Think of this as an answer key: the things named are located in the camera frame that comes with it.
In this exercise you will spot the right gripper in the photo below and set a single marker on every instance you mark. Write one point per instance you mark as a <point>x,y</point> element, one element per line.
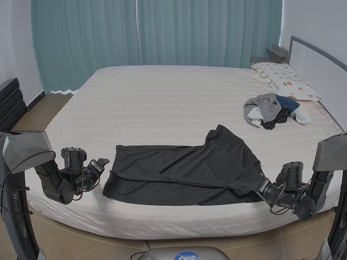
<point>268,189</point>

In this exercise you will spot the black T-shirt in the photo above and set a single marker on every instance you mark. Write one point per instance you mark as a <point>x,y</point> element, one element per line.
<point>176,172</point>

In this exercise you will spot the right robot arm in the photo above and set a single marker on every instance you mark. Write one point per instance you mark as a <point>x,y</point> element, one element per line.
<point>320,188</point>

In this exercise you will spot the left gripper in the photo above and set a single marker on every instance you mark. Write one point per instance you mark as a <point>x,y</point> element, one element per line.
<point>95,168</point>

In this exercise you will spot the blue-green curtain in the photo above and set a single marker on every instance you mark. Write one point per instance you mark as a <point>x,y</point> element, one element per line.
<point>86,36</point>
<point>208,23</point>

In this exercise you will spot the black chest of drawers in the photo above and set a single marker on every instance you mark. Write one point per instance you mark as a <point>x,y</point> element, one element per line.
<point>9,104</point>

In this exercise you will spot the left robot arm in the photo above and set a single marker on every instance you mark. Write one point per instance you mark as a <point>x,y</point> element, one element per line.
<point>51,177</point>

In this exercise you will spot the bed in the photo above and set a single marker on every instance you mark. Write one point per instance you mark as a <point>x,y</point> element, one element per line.
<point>162,99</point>

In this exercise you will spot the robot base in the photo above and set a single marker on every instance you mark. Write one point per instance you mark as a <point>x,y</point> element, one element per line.
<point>162,254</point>

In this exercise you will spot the white printed pillow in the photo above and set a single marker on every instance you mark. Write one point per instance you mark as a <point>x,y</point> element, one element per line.
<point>287,80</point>

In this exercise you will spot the pile of clothes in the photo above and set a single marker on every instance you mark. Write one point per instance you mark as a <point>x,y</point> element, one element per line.
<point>265,108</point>

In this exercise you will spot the grey bedside table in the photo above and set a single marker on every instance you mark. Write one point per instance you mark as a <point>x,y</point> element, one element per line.
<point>276,51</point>

